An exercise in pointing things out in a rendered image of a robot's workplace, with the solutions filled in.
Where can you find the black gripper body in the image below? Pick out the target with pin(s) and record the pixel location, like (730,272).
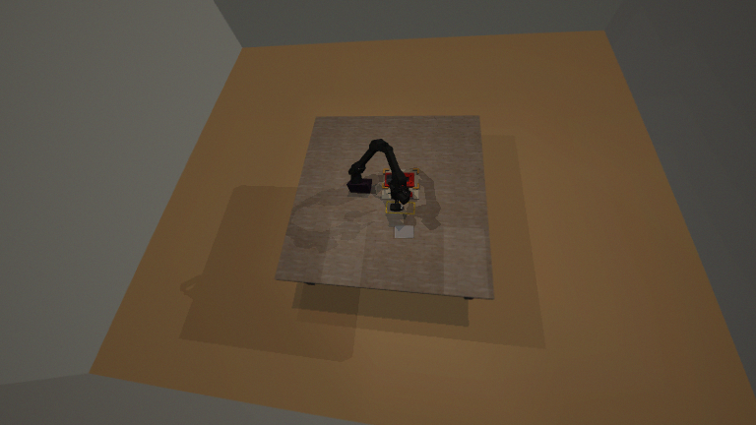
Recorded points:
(396,207)

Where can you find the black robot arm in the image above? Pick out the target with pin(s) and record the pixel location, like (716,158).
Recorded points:
(398,177)

